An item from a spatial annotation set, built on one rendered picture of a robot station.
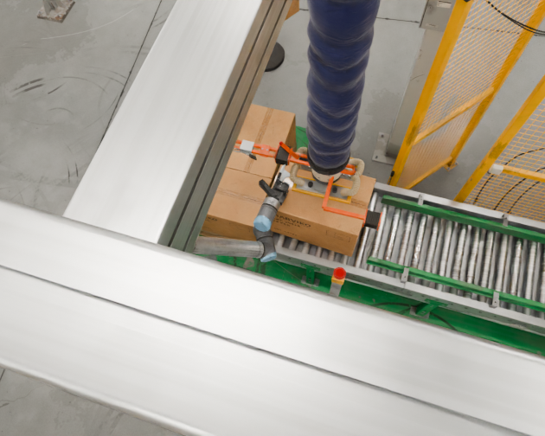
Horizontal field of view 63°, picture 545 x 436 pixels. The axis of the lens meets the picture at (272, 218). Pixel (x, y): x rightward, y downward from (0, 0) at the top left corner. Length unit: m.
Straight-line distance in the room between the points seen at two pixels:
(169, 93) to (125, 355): 0.33
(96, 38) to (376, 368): 5.21
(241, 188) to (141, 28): 2.54
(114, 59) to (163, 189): 4.65
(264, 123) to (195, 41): 3.01
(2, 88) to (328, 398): 5.26
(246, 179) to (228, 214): 0.30
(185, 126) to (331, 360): 0.31
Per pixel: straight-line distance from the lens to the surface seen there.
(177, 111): 0.48
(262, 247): 2.31
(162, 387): 0.22
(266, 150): 2.52
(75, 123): 4.72
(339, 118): 1.94
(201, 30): 0.55
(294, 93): 4.38
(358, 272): 2.96
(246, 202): 3.20
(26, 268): 0.26
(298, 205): 2.72
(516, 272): 3.29
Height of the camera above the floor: 3.42
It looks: 67 degrees down
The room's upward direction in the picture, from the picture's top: 9 degrees counter-clockwise
